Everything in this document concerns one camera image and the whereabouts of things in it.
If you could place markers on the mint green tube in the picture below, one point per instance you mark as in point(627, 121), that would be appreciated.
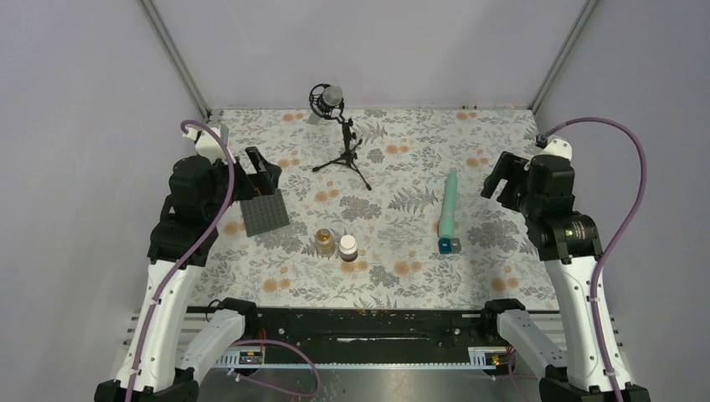
point(447, 221)

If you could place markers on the amber glass pill bottle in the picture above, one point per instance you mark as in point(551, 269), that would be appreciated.
point(324, 242)

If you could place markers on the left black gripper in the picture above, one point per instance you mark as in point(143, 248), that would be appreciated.
point(265, 181)

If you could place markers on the white pill bottle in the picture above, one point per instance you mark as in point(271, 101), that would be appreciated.
point(348, 248)

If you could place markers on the floral table mat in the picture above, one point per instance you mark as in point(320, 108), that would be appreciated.
point(391, 206)

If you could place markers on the black base frame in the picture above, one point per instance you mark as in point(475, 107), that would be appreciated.
point(355, 338)

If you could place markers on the teal pill organizer box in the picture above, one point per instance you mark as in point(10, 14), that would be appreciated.
point(448, 246)

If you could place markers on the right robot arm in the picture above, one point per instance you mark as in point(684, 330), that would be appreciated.
point(591, 367)

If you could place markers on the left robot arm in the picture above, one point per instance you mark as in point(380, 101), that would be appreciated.
point(200, 192)

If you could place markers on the grey lego baseplate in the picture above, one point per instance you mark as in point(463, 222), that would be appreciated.
point(264, 214)

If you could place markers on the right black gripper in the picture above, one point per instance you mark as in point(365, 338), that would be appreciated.
point(510, 167)

